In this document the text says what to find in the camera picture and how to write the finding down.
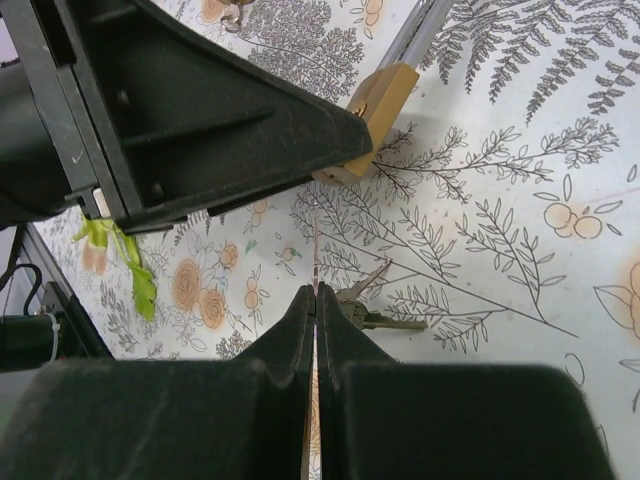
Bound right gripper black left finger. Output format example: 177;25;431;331
1;286;316;479

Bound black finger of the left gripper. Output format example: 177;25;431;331
56;1;373;234

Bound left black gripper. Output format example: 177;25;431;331
1;1;125;228

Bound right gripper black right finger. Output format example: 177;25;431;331
315;285;614;479

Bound small brass padlock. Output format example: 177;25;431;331
220;0;253;33

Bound silver key bunch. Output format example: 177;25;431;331
336;258;427;331

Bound large brass padlock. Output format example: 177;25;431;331
313;0;453;186

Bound green celery stalks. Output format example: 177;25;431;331
72;218;157;323

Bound floral table mat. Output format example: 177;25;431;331
37;1;639;479

